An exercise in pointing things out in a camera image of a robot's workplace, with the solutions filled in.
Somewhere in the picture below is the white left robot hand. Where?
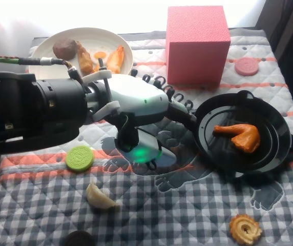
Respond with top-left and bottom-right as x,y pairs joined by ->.
105,68 -> 200,170

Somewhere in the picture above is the black frying pan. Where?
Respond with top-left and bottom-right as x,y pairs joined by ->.
192,90 -> 293,184

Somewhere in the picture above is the toy roast chicken leg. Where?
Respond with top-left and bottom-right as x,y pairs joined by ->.
213,124 -> 261,154

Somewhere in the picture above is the red cube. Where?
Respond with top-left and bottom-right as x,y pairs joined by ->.
165,5 -> 232,87

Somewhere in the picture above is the toy orange shrimp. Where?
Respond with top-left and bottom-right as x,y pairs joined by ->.
106,45 -> 125,74

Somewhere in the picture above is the toy fried egg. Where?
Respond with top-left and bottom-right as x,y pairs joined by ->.
90,48 -> 111,65

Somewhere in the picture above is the brown toy fried stick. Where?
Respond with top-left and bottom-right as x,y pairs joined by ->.
76,40 -> 95,74

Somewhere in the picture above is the white round plate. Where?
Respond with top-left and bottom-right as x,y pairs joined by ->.
28,27 -> 134,80

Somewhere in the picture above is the green sandwich cookie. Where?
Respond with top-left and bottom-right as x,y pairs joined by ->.
65,145 -> 95,173

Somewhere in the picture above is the brown toy meat patty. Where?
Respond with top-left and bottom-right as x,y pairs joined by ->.
52,37 -> 77,60

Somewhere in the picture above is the toy dumpling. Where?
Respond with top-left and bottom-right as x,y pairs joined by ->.
85,181 -> 120,211

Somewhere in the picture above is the pink sandwich cookie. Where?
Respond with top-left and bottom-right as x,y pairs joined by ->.
233,56 -> 259,77

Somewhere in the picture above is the grey quilt with bear print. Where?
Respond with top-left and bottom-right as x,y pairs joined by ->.
0,28 -> 293,246

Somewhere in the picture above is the dark brown sandwich cookie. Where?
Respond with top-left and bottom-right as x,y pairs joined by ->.
64,230 -> 96,246

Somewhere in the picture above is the swirl butter cookie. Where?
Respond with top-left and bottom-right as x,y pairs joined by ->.
228,214 -> 263,243

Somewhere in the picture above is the green braided cable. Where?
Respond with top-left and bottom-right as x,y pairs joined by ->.
0,55 -> 83,84

